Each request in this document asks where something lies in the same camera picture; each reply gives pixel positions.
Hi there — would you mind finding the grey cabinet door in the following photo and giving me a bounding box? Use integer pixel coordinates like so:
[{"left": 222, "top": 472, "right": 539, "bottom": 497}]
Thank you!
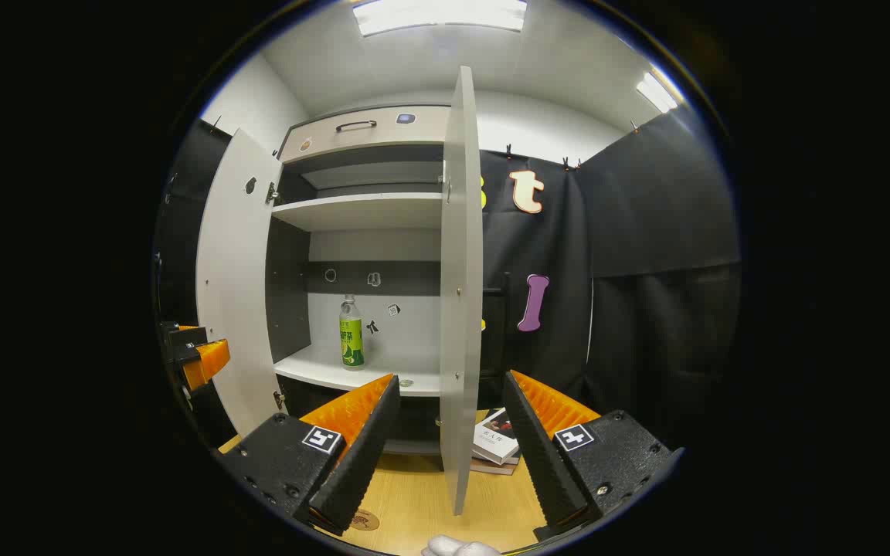
[
  {"left": 439, "top": 66, "right": 484, "bottom": 517},
  {"left": 195, "top": 127, "right": 286, "bottom": 438}
]

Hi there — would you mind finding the small ceiling light panel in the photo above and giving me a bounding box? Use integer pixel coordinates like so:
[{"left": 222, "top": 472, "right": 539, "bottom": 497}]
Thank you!
[{"left": 636, "top": 69, "right": 681, "bottom": 114}]

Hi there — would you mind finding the grey cabinet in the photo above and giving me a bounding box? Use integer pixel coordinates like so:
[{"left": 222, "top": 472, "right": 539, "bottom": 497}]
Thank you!
[{"left": 263, "top": 103, "right": 453, "bottom": 456}]

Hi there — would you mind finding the white cabinet shelf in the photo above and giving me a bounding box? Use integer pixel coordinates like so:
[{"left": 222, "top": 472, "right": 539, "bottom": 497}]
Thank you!
[
  {"left": 273, "top": 344, "right": 443, "bottom": 396},
  {"left": 271, "top": 193, "right": 446, "bottom": 232}
]

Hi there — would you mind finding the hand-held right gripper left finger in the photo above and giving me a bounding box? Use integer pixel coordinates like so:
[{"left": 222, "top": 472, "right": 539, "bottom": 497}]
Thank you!
[{"left": 217, "top": 374, "right": 402, "bottom": 536}]

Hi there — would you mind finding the green label clear bottle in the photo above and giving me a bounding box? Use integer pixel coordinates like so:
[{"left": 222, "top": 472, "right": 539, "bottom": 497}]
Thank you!
[{"left": 339, "top": 294, "right": 365, "bottom": 369}]

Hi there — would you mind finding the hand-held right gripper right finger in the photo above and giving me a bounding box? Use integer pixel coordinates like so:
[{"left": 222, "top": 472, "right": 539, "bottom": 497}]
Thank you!
[{"left": 501, "top": 370, "right": 684, "bottom": 541}]

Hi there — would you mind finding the large ceiling light panel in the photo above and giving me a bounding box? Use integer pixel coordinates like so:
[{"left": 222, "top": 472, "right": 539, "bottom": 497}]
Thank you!
[{"left": 352, "top": 0, "right": 528, "bottom": 37}]

